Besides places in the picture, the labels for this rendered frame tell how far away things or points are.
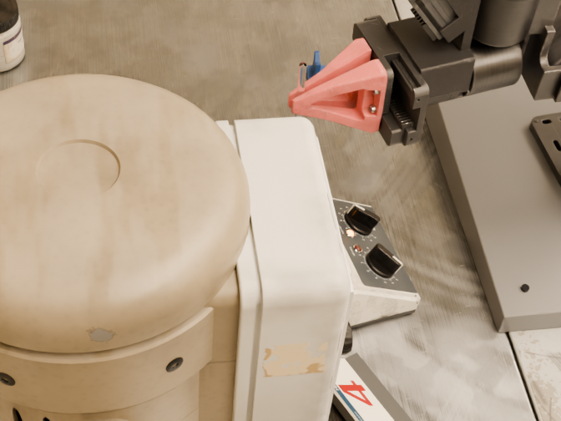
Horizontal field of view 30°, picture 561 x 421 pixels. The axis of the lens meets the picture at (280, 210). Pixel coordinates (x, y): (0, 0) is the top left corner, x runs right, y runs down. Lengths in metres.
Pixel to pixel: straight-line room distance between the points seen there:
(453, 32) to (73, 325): 0.62
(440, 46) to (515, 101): 0.35
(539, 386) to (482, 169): 0.25
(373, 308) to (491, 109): 0.31
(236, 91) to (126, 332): 0.97
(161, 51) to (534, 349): 0.58
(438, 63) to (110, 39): 0.56
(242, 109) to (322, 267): 0.93
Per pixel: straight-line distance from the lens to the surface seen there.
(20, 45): 1.29
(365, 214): 1.05
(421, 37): 0.90
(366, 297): 0.99
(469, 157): 1.16
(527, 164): 1.17
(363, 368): 1.01
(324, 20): 1.37
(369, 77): 0.86
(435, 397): 1.01
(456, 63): 0.88
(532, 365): 1.05
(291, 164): 0.34
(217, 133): 0.33
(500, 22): 0.88
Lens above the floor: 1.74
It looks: 49 degrees down
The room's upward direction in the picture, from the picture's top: 6 degrees clockwise
